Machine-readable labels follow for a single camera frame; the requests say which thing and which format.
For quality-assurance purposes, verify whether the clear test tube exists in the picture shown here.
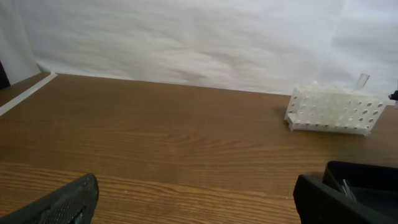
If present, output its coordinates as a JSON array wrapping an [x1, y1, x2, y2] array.
[[340, 179, 358, 202], [355, 73, 371, 91]]

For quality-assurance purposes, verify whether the black tray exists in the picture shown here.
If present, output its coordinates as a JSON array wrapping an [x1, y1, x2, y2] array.
[[322, 160, 398, 218]]

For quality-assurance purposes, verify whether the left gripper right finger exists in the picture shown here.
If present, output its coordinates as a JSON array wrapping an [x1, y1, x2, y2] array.
[[293, 174, 398, 224]]

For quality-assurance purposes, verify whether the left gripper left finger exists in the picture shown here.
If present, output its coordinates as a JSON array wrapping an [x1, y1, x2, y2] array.
[[0, 173, 100, 224]]

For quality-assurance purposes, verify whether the white test tube rack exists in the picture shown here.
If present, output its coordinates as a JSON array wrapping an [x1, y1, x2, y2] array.
[[284, 83, 389, 137]]

